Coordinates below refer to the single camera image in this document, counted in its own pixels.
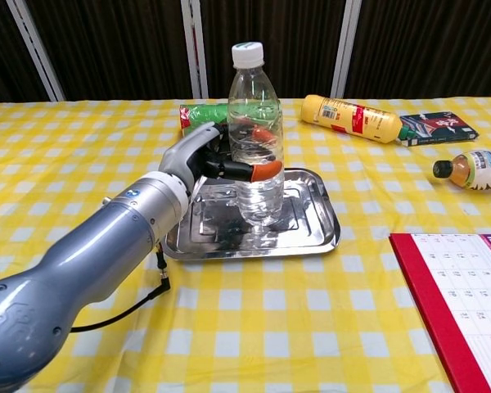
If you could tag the red desk calendar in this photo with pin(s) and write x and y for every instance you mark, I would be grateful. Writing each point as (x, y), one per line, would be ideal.
(466, 294)

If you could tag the rectangular stainless steel tray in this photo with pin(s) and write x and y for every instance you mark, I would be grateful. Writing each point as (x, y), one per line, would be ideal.
(307, 229)

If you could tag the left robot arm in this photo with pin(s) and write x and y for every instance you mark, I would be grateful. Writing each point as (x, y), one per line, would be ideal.
(86, 254)

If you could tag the green chips can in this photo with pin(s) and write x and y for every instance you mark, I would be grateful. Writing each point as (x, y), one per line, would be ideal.
(200, 114)

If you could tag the grey metal partition post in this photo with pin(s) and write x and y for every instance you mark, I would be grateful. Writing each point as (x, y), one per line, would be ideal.
(37, 49)
(345, 49)
(194, 49)

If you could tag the dark printed card box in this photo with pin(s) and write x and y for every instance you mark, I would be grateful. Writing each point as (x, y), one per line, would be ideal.
(442, 127)

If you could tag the yellow white checkered tablecloth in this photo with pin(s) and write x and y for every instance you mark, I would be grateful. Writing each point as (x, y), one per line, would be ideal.
(270, 327)

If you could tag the yellow bottle with red label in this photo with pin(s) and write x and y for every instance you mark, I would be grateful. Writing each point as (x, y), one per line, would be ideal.
(352, 116)

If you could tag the tea bottle with black cap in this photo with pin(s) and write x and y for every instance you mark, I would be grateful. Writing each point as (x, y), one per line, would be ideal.
(478, 170)

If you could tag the transparent water bottle white cap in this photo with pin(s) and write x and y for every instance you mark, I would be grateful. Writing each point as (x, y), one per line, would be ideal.
(255, 118)

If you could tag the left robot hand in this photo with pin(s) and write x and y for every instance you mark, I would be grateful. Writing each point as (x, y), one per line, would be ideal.
(182, 157)

